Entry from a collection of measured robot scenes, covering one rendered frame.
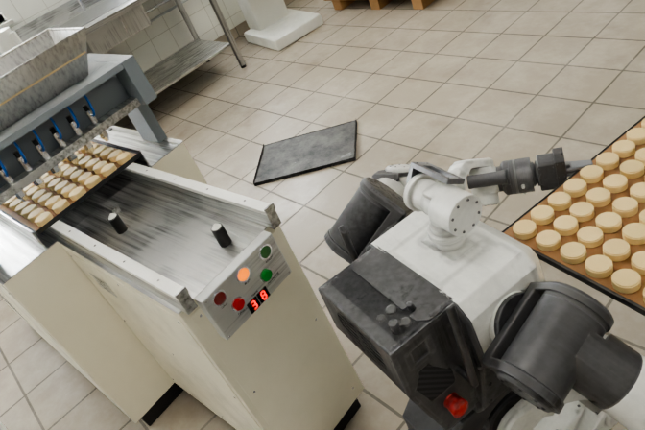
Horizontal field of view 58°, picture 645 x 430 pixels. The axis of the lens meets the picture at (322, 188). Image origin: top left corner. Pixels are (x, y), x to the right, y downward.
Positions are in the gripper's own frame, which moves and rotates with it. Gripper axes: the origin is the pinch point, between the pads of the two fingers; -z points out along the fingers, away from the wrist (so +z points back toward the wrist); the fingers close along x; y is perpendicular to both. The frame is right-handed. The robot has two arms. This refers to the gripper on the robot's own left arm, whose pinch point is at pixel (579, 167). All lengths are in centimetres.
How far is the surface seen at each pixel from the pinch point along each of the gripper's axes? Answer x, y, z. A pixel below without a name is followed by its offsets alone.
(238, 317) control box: 2, -41, 81
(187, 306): 15, -48, 85
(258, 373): -20, -42, 85
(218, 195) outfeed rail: 19, -13, 89
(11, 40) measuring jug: 28, 186, 320
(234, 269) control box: 13, -35, 79
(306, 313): -18, -24, 75
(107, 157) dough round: 20, 18, 144
